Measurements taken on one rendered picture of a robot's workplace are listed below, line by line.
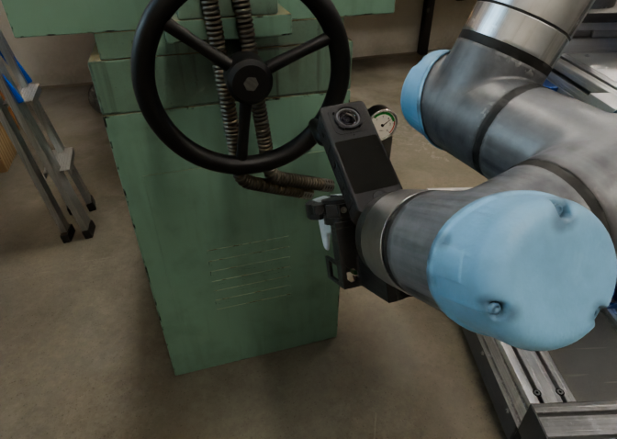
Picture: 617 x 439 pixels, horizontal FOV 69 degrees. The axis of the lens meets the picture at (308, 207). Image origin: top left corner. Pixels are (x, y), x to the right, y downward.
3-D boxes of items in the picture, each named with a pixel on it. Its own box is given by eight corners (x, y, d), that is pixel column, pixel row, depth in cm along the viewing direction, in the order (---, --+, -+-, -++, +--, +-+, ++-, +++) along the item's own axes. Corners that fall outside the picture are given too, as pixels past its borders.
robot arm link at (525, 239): (658, 308, 21) (518, 398, 20) (505, 264, 32) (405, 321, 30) (611, 156, 20) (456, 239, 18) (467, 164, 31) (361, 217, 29)
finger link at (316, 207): (298, 216, 49) (319, 223, 41) (297, 202, 49) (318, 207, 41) (339, 208, 51) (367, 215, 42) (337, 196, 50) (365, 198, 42)
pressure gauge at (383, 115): (364, 151, 85) (367, 111, 80) (357, 143, 88) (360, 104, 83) (395, 147, 86) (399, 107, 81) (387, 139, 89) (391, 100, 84)
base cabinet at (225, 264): (173, 378, 114) (97, 118, 73) (165, 241, 159) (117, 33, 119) (339, 338, 124) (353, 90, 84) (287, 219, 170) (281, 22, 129)
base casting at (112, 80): (99, 117, 74) (83, 61, 68) (117, 33, 119) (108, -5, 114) (353, 89, 84) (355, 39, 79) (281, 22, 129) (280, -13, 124)
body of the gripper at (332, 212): (323, 276, 46) (365, 309, 34) (311, 194, 45) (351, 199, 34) (390, 262, 48) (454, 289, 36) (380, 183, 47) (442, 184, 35)
